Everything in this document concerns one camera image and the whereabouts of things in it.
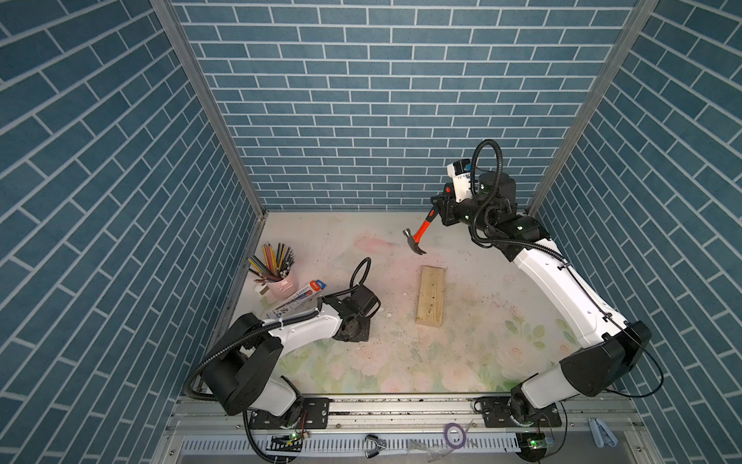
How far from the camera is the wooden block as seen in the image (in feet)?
2.94

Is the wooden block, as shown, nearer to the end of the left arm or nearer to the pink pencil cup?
the end of the left arm

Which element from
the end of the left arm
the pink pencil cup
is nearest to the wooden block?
the end of the left arm
